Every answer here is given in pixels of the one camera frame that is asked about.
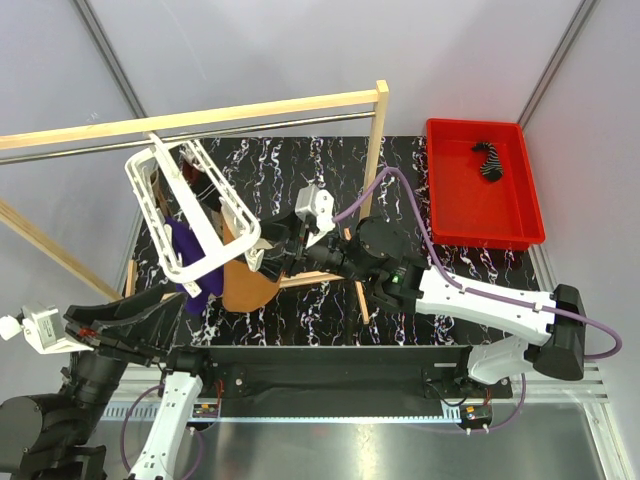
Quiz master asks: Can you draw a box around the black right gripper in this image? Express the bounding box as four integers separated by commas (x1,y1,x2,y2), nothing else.
231,198,373,284

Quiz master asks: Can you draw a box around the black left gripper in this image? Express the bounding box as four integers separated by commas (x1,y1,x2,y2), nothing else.
60,280,187,442

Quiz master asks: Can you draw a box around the white plastic clip hanger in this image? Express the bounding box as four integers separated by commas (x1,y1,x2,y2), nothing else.
125,133,264,296

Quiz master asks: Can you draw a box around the purple sock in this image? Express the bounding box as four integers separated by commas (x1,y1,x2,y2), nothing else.
165,217,224,315

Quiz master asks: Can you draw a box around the black striped sock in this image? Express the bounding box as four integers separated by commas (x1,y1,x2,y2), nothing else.
191,174,221,213
471,142,504,183

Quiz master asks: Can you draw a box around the brown orange striped sock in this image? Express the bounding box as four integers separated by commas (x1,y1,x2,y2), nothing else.
181,160,202,185

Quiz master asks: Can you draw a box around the beige argyle sock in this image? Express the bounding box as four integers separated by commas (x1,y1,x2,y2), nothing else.
150,172,169,217

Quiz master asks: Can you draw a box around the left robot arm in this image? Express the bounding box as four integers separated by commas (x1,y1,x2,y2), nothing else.
1,289,216,479

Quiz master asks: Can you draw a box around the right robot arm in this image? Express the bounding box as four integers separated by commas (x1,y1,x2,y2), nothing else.
244,213,586,397

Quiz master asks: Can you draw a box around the black marble pattern mat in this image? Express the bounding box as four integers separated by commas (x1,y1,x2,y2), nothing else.
133,136,543,346

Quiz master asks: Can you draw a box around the red plastic bin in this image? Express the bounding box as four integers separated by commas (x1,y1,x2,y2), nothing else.
426,118,546,251

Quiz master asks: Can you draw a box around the metal hanging rod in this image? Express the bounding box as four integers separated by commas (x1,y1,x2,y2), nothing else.
1,111,375,166

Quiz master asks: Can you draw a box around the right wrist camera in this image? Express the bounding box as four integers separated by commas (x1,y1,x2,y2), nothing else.
295,184,335,233

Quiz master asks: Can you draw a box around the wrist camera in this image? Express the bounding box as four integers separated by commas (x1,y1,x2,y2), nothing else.
295,184,335,233
1,305,92,355

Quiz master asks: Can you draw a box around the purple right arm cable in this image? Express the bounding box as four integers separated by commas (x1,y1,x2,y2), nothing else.
332,167,624,434

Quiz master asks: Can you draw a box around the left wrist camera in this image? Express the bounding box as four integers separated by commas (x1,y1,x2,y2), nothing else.
1,305,92,355

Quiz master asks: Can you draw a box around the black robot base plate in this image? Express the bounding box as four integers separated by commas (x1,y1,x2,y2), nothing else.
206,346,512,422

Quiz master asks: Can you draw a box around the wooden clothes rack frame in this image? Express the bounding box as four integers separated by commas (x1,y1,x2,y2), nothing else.
0,79,390,326

